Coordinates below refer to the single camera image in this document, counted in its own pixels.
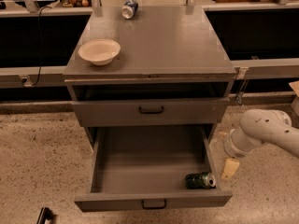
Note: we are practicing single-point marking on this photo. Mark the green soda can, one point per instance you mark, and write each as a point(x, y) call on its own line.
point(205, 180)

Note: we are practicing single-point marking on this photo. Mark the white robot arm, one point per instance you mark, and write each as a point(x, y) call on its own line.
point(258, 127)

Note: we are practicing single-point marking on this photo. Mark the black object on floor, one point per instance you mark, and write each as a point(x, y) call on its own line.
point(45, 215)

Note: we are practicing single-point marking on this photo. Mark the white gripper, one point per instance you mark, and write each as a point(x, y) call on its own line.
point(230, 146)

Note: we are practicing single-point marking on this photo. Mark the closed grey upper drawer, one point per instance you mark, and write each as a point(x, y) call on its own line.
point(150, 112)

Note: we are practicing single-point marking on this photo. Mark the open grey middle drawer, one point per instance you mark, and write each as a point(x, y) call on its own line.
point(144, 168)

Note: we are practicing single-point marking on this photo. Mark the blue white soda can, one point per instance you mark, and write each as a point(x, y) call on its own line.
point(129, 9)

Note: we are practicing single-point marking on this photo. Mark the grey drawer cabinet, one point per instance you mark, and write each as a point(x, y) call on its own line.
point(166, 53)

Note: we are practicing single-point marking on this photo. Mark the white bowl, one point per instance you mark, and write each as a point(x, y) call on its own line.
point(99, 51)

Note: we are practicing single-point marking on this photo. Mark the grey metal rail frame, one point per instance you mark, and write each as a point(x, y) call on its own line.
point(33, 76)

